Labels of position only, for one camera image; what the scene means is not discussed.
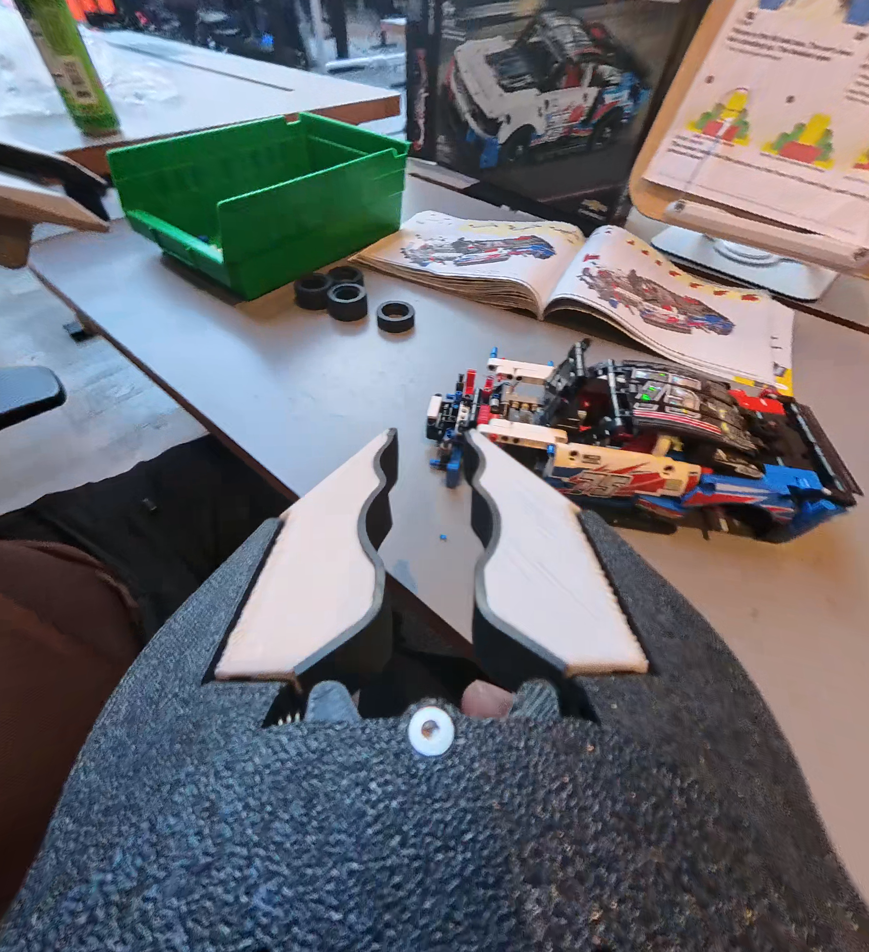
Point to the green plastic bin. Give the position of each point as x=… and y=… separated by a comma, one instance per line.
x=293, y=223

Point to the grey desk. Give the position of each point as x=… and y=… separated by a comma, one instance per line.
x=293, y=387

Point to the person's brown shirt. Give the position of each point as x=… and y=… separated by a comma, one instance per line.
x=33, y=706

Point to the toy brick race car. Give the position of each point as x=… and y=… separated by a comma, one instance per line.
x=665, y=446

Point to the white stand base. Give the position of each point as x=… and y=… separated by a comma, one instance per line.
x=747, y=268

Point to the clear plastic bag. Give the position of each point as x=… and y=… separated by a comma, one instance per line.
x=137, y=82

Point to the black toy tyre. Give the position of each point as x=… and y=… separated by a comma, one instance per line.
x=396, y=317
x=347, y=303
x=312, y=291
x=347, y=274

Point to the yellow-cornered white booklet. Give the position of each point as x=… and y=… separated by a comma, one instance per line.
x=665, y=305

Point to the black trousers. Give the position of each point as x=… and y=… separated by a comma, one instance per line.
x=167, y=520

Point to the person's right hand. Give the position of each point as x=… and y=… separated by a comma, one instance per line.
x=486, y=700

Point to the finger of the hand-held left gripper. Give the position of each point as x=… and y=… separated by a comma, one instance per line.
x=33, y=208
x=33, y=167

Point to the black toy set box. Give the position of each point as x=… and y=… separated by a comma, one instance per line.
x=553, y=97

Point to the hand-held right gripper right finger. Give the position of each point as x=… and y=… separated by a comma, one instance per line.
x=553, y=587

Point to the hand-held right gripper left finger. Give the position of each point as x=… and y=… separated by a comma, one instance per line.
x=308, y=587

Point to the tan clipboard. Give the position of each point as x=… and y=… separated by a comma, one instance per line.
x=650, y=186

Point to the neighbouring grey table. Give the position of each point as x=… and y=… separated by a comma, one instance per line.
x=219, y=97

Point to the green bottle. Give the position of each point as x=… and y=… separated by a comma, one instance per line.
x=70, y=67

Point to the printed instruction sheet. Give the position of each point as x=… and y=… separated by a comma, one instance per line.
x=777, y=111

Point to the black chair armrest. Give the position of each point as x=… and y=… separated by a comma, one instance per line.
x=3, y=401

